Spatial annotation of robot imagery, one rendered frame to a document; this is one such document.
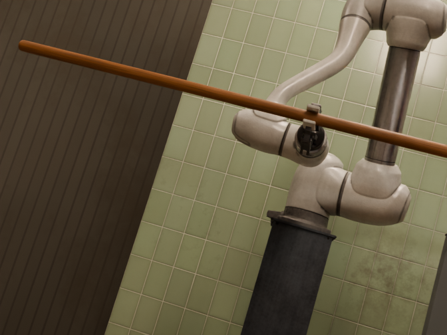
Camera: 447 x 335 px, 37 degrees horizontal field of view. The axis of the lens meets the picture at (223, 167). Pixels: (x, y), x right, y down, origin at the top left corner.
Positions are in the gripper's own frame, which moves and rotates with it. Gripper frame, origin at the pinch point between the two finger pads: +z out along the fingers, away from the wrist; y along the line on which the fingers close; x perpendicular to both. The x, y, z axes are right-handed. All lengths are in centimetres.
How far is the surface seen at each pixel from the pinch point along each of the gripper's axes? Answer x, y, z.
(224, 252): 28, 33, -124
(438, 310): -32, 38, 39
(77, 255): 118, 56, -201
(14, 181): 167, 26, -198
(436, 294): -31, 35, 39
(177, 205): 54, 19, -124
